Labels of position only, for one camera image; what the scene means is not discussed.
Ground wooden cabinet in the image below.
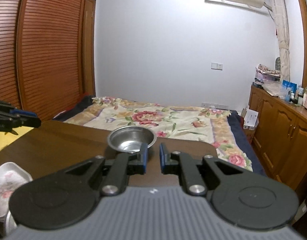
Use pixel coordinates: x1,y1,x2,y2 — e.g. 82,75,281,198
248,84,307,193

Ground wooden window frame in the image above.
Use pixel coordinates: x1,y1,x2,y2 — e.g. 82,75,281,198
293,0,307,88

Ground pink floral box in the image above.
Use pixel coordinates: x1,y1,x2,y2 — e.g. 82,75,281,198
254,63,281,83

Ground wall socket strip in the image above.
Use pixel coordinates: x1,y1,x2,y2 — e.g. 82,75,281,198
201,102,229,109

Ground dark blue and red cloth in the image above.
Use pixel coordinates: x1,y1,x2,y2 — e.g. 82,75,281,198
52,94,94,121

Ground blue box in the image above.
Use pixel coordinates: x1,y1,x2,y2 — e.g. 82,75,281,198
282,80,298,101

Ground steel bowl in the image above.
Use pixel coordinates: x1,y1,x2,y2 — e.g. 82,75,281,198
107,127,156,154

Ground floral blanket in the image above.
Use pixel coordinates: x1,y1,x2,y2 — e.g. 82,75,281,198
64,96,254,172

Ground white cardboard box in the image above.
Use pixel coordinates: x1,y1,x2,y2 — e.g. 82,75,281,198
243,108,259,131

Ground dark blue bed sheet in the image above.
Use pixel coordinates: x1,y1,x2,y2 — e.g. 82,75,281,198
227,109,267,176

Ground beige curtain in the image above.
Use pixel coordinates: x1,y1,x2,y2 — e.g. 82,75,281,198
265,0,292,81

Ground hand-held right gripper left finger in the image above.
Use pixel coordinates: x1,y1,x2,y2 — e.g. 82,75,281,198
65,143,148,197

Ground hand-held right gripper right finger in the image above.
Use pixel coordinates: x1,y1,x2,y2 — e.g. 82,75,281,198
159,142,245,196

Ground wooden louvered wardrobe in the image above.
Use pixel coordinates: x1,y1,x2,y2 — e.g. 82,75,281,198
0,0,97,122

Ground yellow plush toy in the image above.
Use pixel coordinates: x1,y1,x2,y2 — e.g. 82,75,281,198
0,127,34,156

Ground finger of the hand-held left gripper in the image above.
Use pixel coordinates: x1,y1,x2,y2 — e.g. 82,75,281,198
0,98,39,118
0,116,42,136

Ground clear plastic bag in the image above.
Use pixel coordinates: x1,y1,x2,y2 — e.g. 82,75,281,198
263,82,284,97

